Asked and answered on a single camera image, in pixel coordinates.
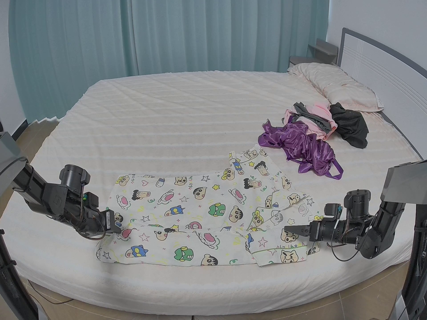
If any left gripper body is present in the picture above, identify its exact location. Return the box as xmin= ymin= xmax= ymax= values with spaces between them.
xmin=97 ymin=207 xmax=123 ymax=236

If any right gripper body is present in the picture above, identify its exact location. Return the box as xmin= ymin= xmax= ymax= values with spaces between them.
xmin=308 ymin=220 xmax=341 ymax=244

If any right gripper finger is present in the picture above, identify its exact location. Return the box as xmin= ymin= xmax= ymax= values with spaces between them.
xmin=284 ymin=224 xmax=311 ymax=238

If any white printed pyjama top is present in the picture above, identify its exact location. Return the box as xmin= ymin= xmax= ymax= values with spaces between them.
xmin=96 ymin=144 xmax=321 ymax=268

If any bed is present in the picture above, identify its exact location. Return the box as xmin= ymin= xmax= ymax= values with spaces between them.
xmin=7 ymin=28 xmax=427 ymax=312

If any purple satin garment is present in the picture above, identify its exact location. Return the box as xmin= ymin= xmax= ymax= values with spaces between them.
xmin=258 ymin=119 xmax=344 ymax=180

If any black garment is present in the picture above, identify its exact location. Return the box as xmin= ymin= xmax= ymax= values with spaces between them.
xmin=330 ymin=102 xmax=369 ymax=149

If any pink and grey garment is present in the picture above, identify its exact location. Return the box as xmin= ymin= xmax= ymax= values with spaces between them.
xmin=284 ymin=101 xmax=337 ymax=142

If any pale pink pillow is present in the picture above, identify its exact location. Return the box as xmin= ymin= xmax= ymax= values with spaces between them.
xmin=287 ymin=62 xmax=385 ymax=112

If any grey bedside table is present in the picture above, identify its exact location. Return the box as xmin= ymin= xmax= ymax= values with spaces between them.
xmin=289 ymin=39 xmax=339 ymax=66

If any blue-green curtain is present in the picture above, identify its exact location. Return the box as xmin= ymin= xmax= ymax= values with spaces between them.
xmin=130 ymin=0 xmax=331 ymax=76
xmin=8 ymin=0 xmax=141 ymax=123

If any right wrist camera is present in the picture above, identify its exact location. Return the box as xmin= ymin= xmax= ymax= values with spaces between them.
xmin=325 ymin=203 xmax=343 ymax=220

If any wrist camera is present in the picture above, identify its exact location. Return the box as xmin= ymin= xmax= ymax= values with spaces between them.
xmin=325 ymin=203 xmax=343 ymax=220
xmin=82 ymin=193 xmax=99 ymax=211

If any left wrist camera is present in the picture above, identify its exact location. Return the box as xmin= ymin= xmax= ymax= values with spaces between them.
xmin=82 ymin=193 xmax=99 ymax=211

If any black cable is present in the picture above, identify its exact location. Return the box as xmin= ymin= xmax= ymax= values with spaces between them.
xmin=328 ymin=241 xmax=365 ymax=263
xmin=27 ymin=278 xmax=75 ymax=305

